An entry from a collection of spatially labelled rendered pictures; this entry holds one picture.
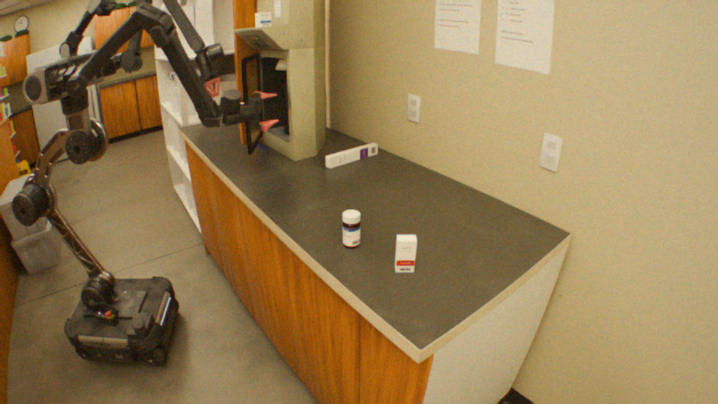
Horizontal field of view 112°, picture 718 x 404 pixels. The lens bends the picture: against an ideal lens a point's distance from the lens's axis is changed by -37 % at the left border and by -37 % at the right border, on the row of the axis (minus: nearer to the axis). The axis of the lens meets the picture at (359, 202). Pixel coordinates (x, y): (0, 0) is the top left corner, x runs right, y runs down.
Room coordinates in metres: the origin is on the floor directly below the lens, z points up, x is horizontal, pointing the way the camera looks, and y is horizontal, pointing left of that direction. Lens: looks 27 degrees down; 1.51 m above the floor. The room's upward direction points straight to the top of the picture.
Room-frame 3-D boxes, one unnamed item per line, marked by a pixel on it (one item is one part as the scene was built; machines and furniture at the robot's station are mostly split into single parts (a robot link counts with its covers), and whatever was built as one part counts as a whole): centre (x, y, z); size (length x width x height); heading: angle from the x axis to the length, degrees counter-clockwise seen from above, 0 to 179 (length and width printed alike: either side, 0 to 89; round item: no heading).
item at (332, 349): (1.52, 0.21, 0.45); 2.05 x 0.67 x 0.90; 37
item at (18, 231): (1.92, 2.71, 0.49); 0.60 x 0.42 x 0.33; 37
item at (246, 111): (1.28, 0.39, 1.20); 0.07 x 0.07 x 0.10; 37
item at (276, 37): (1.58, 0.42, 1.46); 0.32 x 0.12 x 0.10; 37
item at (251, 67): (1.58, 0.46, 1.19); 0.30 x 0.01 x 0.40; 4
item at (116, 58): (1.52, 1.12, 1.45); 0.09 x 0.08 x 0.12; 9
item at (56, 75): (1.03, 1.04, 1.45); 0.09 x 0.08 x 0.12; 9
